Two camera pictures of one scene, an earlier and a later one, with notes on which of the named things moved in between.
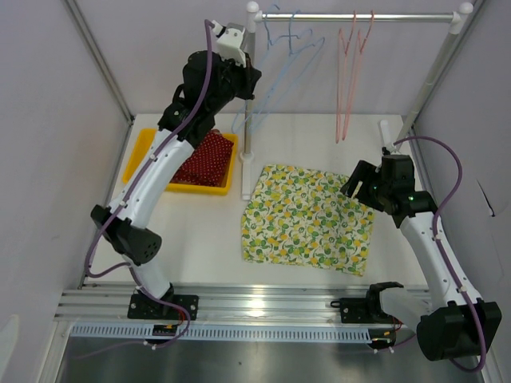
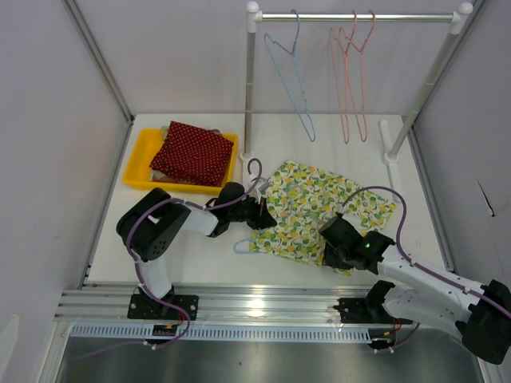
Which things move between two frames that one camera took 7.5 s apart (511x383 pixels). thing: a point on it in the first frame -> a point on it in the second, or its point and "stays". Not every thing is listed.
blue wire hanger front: [322, 41] -> [243, 252]
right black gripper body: [373, 189] -> [335, 257]
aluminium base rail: [97, 313] stays
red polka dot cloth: [208, 163] stays
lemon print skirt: [299, 217] stays
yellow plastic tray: [141, 148] stays
